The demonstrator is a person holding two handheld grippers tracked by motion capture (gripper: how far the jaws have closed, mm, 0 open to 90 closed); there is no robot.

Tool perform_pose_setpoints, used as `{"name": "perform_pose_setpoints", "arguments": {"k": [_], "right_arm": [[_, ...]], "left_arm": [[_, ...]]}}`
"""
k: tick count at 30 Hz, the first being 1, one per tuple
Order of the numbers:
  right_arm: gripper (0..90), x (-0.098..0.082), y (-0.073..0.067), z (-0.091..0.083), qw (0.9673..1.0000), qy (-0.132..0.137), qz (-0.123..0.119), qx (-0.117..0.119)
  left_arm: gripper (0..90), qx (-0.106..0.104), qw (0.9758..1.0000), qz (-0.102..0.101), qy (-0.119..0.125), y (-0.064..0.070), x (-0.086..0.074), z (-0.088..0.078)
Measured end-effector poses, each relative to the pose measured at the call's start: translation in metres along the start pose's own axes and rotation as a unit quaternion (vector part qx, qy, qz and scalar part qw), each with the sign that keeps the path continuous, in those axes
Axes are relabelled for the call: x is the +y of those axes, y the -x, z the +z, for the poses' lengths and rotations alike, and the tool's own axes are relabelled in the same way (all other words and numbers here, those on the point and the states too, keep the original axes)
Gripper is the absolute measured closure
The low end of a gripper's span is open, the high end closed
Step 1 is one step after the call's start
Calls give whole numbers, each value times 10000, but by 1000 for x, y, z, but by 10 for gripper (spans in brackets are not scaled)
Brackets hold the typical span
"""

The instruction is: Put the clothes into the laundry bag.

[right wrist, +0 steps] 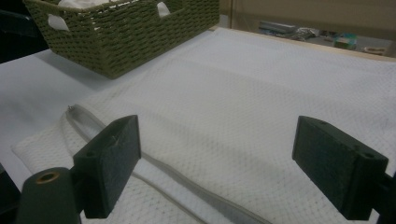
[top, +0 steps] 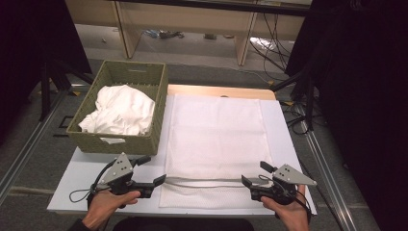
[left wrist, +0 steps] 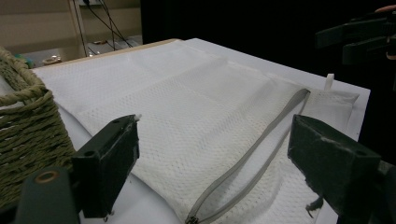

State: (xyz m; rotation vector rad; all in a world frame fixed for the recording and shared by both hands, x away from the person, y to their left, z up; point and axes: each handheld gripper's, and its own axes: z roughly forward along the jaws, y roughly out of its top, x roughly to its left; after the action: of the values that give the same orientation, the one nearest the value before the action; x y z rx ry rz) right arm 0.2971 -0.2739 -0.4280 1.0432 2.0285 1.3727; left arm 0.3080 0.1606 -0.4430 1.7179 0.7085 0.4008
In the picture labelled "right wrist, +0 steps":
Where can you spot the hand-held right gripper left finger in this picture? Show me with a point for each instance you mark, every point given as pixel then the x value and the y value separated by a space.
pixel 106 168

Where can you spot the green woven basket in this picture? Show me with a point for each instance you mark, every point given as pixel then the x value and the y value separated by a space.
pixel 124 40

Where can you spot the small green box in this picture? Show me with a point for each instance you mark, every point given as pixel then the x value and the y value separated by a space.
pixel 345 42

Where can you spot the white mesh laundry bag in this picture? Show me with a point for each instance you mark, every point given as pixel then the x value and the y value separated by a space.
pixel 233 109

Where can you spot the white cloth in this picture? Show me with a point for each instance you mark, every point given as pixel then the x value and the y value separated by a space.
pixel 81 3

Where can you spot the silvery clutter on floor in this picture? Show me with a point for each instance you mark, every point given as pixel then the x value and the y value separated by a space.
pixel 289 31

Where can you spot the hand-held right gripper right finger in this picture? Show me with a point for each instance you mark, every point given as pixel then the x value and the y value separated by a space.
pixel 336 168

